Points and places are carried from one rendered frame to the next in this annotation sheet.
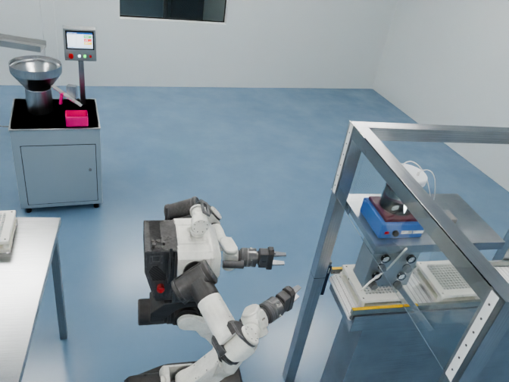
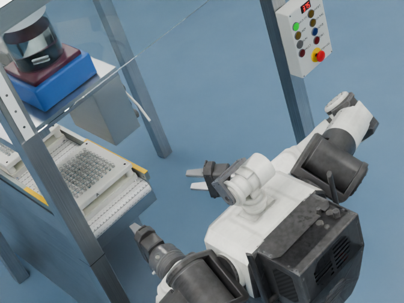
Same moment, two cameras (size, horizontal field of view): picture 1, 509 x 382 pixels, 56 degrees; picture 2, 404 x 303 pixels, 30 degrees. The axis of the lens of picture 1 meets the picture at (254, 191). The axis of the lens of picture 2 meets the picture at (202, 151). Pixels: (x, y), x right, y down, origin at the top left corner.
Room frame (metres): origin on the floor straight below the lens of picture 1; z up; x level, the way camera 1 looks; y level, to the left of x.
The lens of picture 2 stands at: (1.89, 1.36, 2.44)
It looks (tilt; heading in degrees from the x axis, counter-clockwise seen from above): 39 degrees down; 256
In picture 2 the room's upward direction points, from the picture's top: 20 degrees counter-clockwise
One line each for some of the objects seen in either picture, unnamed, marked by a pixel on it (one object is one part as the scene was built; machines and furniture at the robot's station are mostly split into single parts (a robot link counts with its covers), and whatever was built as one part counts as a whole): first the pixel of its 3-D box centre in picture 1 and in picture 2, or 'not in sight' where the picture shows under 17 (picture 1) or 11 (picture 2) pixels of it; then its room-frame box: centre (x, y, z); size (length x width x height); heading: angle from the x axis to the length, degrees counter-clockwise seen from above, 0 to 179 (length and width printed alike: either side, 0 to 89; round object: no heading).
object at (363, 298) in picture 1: (374, 282); (82, 175); (1.78, -0.64, 0.95); 0.25 x 0.24 x 0.02; 107
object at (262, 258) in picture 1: (259, 257); (158, 254); (1.73, -0.07, 1.02); 0.12 x 0.10 x 0.13; 99
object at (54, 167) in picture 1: (59, 155); not in sight; (3.35, 1.63, 0.38); 0.63 x 0.57 x 0.76; 114
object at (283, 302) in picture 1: (279, 304); (229, 178); (1.44, -0.18, 1.03); 0.12 x 0.10 x 0.13; 139
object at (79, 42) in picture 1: (81, 68); not in sight; (3.56, 1.49, 1.07); 0.23 x 0.10 x 0.62; 114
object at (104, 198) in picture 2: (371, 289); (87, 186); (1.78, -0.64, 0.90); 0.24 x 0.24 x 0.02; 17
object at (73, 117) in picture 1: (76, 118); not in sight; (3.23, 1.41, 0.80); 0.16 x 0.12 x 0.09; 114
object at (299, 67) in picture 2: not in sight; (305, 32); (0.88, -0.64, 1.03); 0.17 x 0.06 x 0.26; 17
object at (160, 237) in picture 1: (180, 259); (287, 255); (1.50, 0.25, 1.14); 0.34 x 0.30 x 0.36; 17
